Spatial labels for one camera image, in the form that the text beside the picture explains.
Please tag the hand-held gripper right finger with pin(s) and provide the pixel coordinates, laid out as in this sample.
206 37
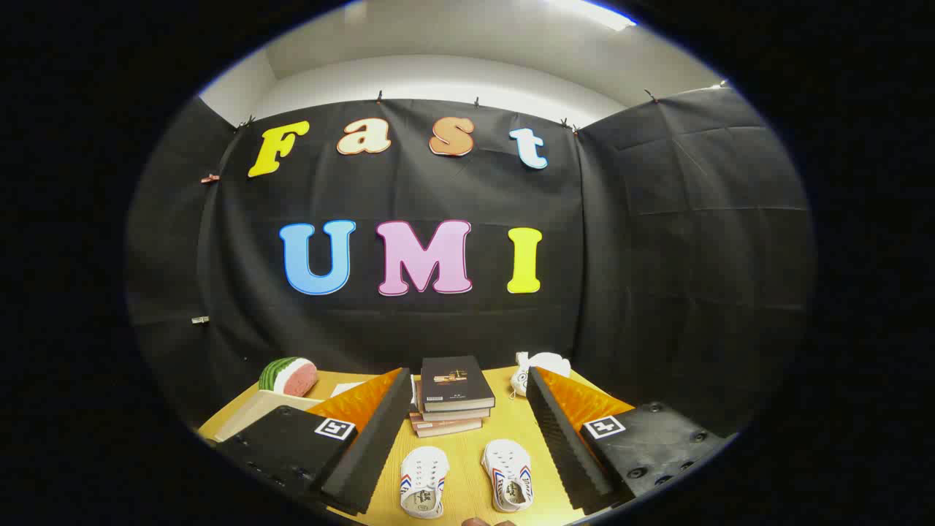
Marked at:
562 438

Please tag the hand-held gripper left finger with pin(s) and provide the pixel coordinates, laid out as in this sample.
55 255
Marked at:
372 446

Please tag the white striped canvas shoe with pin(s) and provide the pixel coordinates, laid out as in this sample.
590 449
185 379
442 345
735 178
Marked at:
508 471
424 475

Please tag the cream fabric storage box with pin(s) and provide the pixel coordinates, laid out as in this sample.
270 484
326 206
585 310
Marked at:
252 413

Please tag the white portrait cover book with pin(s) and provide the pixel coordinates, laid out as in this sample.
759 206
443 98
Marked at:
347 389

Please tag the white plush toy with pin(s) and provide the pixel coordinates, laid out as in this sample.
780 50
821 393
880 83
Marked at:
544 365

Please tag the brown cover book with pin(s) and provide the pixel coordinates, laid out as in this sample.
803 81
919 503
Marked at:
445 427

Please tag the dark book with pale pages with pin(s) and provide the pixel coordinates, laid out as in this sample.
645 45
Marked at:
456 415

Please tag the black cover book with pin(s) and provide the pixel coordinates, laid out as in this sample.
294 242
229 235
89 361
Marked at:
454 380

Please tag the watermelon slice toy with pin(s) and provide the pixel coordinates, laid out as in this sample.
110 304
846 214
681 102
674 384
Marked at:
288 376

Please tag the black backdrop cloth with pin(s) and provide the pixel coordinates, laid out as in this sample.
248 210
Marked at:
657 256

